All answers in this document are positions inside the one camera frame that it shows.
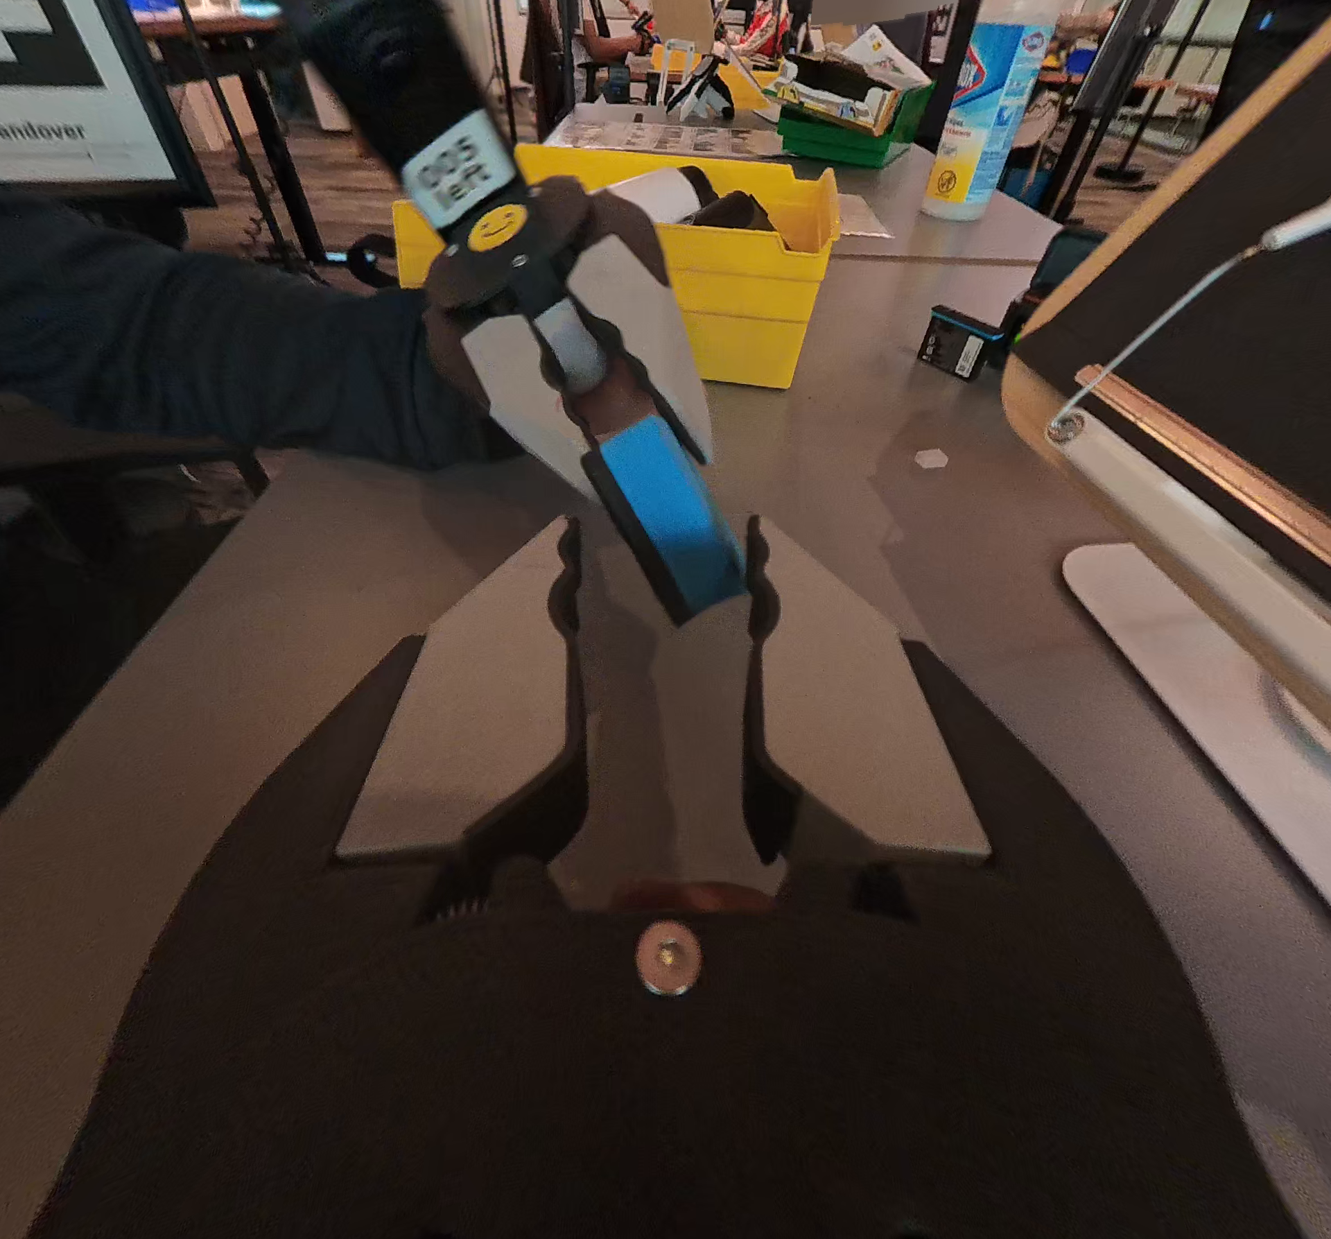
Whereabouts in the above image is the black cabinet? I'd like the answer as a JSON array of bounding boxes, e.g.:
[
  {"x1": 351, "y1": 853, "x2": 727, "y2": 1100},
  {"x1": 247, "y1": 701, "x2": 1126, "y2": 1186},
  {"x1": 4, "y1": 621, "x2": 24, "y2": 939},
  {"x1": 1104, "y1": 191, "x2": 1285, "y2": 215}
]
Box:
[{"x1": 1211, "y1": 0, "x2": 1311, "y2": 138}]

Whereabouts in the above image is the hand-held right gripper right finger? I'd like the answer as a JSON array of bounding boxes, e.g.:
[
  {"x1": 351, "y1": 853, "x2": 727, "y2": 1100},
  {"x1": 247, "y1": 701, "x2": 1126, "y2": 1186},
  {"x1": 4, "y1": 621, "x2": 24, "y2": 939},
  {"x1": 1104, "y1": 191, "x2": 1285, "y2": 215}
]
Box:
[{"x1": 740, "y1": 515, "x2": 991, "y2": 866}]

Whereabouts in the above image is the black strap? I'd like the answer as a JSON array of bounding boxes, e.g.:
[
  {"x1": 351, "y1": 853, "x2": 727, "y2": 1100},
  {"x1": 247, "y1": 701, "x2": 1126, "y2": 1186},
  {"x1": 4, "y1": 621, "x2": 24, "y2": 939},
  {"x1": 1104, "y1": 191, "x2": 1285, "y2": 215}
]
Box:
[{"x1": 341, "y1": 233, "x2": 405, "y2": 291}]

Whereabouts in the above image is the person's left hand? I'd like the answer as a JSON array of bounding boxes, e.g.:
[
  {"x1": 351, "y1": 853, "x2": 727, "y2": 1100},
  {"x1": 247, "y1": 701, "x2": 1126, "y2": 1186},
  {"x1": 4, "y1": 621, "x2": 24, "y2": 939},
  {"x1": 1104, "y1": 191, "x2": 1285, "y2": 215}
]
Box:
[{"x1": 565, "y1": 364, "x2": 655, "y2": 448}]

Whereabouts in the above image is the black floor lamp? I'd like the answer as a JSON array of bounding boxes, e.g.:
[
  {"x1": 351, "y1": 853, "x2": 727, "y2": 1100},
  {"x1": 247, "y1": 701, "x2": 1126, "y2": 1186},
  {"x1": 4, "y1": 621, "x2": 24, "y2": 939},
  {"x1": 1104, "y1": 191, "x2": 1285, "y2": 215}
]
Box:
[{"x1": 1094, "y1": 0, "x2": 1260, "y2": 188}]

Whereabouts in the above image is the wire page holder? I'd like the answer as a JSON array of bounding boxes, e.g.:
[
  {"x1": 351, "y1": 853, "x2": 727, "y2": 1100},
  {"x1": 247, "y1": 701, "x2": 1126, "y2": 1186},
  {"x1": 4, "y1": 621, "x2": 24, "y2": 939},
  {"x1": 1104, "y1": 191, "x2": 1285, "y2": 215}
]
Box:
[{"x1": 1044, "y1": 198, "x2": 1331, "y2": 444}]

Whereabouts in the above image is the dark hanging jacket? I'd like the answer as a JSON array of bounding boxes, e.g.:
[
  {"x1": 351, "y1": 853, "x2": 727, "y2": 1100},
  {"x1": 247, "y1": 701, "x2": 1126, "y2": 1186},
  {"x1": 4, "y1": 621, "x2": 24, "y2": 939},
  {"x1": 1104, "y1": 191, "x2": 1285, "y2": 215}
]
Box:
[{"x1": 519, "y1": 0, "x2": 569, "y2": 111}]

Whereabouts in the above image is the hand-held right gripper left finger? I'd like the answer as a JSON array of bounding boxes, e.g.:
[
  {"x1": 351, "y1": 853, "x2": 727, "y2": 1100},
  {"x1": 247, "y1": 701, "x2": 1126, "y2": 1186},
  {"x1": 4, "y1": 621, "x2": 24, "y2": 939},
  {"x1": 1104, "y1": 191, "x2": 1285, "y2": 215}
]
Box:
[{"x1": 332, "y1": 515, "x2": 592, "y2": 868}]

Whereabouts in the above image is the framed sign on stand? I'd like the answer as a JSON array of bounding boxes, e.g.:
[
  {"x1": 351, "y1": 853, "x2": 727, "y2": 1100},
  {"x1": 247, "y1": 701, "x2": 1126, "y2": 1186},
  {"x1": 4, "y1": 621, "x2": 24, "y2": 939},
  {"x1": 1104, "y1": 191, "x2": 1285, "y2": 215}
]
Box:
[{"x1": 1068, "y1": 0, "x2": 1210, "y2": 211}]

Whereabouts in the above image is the black angular object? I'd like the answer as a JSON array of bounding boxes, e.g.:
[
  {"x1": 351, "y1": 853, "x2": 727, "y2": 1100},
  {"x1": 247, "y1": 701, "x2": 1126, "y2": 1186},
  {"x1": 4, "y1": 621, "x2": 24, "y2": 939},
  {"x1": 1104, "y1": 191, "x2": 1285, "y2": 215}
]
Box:
[{"x1": 678, "y1": 164, "x2": 807, "y2": 254}]

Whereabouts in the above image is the black board with wooden rim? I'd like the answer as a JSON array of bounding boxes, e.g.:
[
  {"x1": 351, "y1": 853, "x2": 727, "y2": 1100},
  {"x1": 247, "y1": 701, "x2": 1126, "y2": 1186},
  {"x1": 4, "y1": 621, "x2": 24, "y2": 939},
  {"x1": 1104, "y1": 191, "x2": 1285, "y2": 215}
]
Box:
[{"x1": 1000, "y1": 23, "x2": 1331, "y2": 607}]

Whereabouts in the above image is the wooden top desk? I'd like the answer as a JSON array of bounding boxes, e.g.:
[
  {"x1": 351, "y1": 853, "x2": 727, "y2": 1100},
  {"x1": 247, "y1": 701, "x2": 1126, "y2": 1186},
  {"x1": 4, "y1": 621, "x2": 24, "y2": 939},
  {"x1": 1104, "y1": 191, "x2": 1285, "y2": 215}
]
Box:
[{"x1": 135, "y1": 6, "x2": 334, "y2": 267}]

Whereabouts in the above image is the person's left forearm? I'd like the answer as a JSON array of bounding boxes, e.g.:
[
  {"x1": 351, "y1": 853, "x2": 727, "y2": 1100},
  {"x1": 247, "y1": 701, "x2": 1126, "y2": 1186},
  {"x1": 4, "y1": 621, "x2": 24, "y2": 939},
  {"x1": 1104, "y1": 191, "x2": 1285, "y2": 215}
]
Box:
[{"x1": 0, "y1": 194, "x2": 521, "y2": 475}]

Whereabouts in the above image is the blue and black sponge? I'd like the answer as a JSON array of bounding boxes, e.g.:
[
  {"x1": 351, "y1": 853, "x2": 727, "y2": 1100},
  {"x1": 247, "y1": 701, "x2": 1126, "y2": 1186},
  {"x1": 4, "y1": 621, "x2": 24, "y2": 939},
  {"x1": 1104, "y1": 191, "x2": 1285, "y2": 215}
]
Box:
[{"x1": 579, "y1": 415, "x2": 750, "y2": 627}]

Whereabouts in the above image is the framed marker sign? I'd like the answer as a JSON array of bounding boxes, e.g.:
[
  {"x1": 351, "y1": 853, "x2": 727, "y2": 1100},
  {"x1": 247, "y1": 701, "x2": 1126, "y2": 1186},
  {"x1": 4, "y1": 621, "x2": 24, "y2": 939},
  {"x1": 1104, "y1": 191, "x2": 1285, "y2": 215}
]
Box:
[{"x1": 0, "y1": 0, "x2": 218, "y2": 211}]

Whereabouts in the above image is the small black battery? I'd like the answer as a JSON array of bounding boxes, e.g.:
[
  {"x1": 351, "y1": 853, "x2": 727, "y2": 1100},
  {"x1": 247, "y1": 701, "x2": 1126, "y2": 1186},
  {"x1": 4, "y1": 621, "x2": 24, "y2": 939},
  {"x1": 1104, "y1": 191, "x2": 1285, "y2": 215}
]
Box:
[{"x1": 917, "y1": 305, "x2": 1010, "y2": 382}]

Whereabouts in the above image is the yellow storage bin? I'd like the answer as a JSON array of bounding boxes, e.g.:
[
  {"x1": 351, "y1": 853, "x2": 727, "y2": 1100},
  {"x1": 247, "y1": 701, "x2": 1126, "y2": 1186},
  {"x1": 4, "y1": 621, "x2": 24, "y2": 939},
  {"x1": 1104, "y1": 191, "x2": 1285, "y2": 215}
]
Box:
[{"x1": 394, "y1": 141, "x2": 842, "y2": 390}]

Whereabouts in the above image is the dark zip case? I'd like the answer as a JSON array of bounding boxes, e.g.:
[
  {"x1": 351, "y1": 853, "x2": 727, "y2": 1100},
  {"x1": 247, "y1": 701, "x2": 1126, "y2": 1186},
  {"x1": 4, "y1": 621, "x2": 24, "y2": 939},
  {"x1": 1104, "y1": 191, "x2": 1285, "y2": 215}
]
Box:
[{"x1": 1003, "y1": 224, "x2": 1108, "y2": 340}]

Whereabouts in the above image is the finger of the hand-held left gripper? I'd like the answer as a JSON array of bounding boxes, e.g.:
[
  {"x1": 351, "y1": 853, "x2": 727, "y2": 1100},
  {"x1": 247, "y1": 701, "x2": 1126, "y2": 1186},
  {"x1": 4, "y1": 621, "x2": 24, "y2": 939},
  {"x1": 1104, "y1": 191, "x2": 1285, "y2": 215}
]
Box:
[
  {"x1": 461, "y1": 315, "x2": 605, "y2": 502},
  {"x1": 568, "y1": 233, "x2": 716, "y2": 465}
]

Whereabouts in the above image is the white and black tool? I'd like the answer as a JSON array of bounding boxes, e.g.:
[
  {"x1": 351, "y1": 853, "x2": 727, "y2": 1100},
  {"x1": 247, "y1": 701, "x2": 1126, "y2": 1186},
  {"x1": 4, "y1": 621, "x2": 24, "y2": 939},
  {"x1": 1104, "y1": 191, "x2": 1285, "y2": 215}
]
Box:
[{"x1": 663, "y1": 37, "x2": 737, "y2": 120}]

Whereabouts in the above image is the white wipes canister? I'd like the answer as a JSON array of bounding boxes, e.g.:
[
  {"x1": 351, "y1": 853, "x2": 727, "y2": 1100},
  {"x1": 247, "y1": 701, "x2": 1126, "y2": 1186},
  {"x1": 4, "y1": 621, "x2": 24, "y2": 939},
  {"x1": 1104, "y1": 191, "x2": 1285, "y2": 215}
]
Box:
[{"x1": 920, "y1": 0, "x2": 1064, "y2": 223}]

